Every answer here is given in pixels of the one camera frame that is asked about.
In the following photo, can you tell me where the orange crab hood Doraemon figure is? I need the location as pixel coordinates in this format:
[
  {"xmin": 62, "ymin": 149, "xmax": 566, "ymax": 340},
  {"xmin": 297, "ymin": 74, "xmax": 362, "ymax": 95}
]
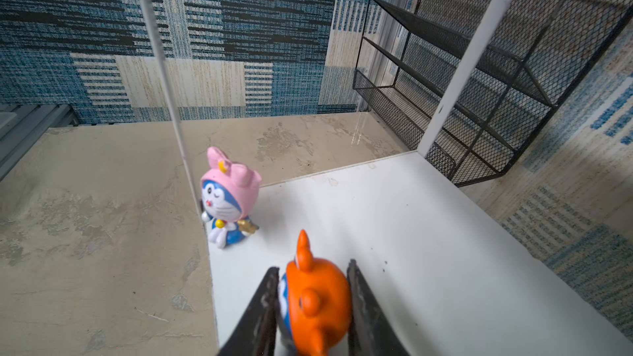
[{"xmin": 278, "ymin": 230, "xmax": 352, "ymax": 355}]

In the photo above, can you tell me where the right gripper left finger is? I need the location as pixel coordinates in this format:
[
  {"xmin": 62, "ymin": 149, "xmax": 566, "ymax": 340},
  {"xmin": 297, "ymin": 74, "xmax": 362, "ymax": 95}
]
[{"xmin": 218, "ymin": 267, "xmax": 279, "ymax": 356}]

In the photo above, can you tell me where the black wire mesh rack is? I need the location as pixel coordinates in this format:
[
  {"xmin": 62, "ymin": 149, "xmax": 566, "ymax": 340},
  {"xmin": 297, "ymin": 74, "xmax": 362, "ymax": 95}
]
[{"xmin": 353, "ymin": 0, "xmax": 632, "ymax": 187}]

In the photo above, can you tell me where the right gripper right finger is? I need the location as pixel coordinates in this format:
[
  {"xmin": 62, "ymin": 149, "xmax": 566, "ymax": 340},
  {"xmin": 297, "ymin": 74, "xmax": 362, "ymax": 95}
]
[{"xmin": 347, "ymin": 259, "xmax": 409, "ymax": 355}]

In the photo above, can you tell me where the pink hood Doraemon figure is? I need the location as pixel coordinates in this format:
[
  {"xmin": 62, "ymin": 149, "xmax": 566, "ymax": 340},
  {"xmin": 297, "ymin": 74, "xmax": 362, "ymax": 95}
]
[{"xmin": 200, "ymin": 147, "xmax": 262, "ymax": 249}]

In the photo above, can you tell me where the white two-tier shelf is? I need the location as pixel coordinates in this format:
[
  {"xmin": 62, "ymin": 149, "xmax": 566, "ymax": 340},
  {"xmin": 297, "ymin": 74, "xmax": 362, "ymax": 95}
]
[{"xmin": 129, "ymin": 0, "xmax": 633, "ymax": 356}]

